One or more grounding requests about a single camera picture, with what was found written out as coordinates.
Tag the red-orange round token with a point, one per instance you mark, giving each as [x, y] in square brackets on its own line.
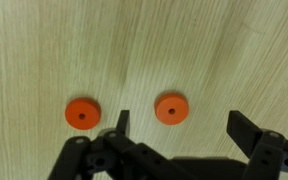
[89, 111]

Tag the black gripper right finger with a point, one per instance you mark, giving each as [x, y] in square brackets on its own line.
[267, 153]

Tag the orange round token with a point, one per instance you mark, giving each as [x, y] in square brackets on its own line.
[179, 106]

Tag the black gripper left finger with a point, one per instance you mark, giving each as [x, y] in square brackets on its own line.
[130, 150]

